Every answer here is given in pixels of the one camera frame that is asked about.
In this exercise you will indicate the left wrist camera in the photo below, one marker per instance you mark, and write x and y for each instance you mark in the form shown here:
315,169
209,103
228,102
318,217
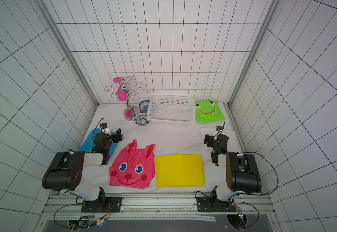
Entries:
105,129

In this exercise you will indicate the blue patterned bowl rear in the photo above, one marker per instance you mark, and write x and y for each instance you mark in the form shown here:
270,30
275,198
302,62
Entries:
144,106

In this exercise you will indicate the pink rabbit raincoat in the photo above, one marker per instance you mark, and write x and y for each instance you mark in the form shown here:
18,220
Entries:
133,167

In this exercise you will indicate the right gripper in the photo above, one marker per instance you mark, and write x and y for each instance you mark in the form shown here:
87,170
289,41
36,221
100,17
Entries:
209,139

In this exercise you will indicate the aluminium mounting rail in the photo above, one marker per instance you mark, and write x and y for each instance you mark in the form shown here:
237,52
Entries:
152,206

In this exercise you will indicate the blue folded raincoat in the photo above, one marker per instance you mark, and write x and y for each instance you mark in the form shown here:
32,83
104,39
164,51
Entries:
85,143

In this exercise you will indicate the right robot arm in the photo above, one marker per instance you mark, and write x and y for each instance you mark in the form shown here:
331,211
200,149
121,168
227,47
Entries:
242,175

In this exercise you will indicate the white plastic basket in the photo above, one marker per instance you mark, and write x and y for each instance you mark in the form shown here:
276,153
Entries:
171,110

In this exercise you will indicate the blue patterned bowl front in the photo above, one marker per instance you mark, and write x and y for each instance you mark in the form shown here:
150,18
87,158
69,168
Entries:
141,119

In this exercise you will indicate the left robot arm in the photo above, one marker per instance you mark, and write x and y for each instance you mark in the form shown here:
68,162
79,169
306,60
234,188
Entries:
66,169

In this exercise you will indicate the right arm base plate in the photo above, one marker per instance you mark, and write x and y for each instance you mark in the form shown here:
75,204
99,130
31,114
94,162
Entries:
208,205

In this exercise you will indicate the yellow raincoat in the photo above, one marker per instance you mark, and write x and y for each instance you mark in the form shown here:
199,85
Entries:
180,170

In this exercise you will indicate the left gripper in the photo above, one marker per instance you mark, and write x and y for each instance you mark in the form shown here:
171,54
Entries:
116,139

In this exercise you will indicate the green frog raincoat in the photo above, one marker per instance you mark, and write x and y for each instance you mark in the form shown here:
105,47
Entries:
208,111

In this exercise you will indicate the silver cup holder stand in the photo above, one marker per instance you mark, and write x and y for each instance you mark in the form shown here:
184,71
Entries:
131,83

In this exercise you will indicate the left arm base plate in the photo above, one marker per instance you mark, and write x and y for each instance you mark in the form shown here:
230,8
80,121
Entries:
103,205

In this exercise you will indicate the pink cup on stand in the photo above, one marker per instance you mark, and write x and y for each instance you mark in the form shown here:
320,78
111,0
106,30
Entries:
121,90

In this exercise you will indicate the blue patterned bowl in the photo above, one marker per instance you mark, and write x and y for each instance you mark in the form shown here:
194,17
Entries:
141,119
144,106

